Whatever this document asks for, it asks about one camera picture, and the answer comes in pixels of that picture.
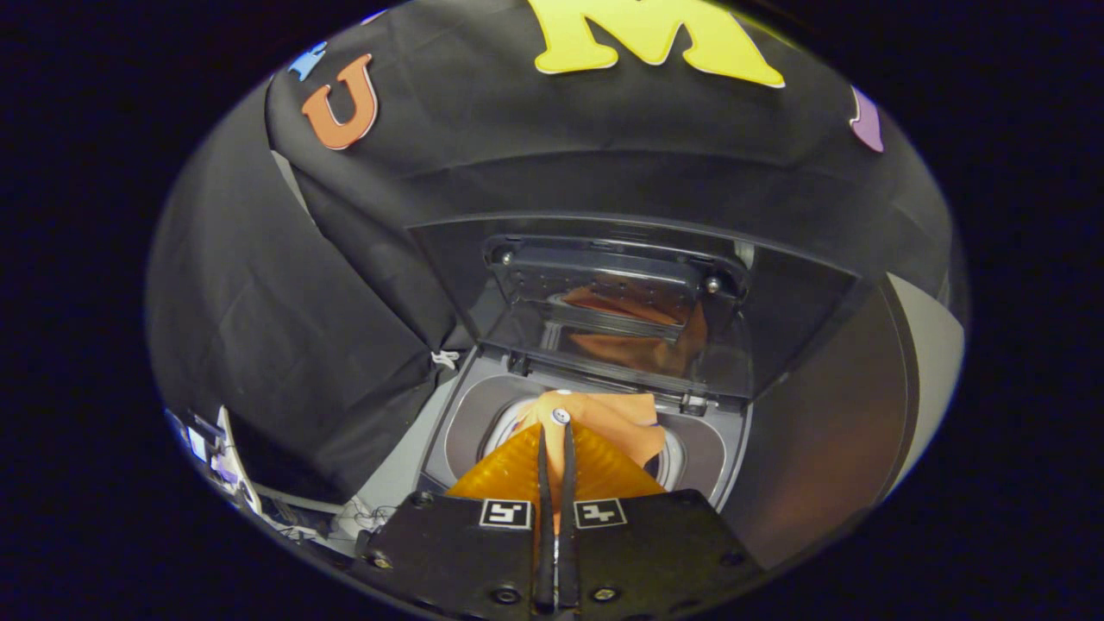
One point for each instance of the black backdrop cloth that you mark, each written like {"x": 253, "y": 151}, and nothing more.
{"x": 345, "y": 302}

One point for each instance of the white equipment with screen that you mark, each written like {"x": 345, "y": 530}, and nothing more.
{"x": 216, "y": 453}

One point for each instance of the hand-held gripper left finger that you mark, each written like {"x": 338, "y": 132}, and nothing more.
{"x": 457, "y": 552}

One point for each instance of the yellow polo shirt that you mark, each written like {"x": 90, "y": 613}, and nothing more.
{"x": 617, "y": 427}

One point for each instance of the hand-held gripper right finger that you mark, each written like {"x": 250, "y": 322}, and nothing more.
{"x": 655, "y": 552}

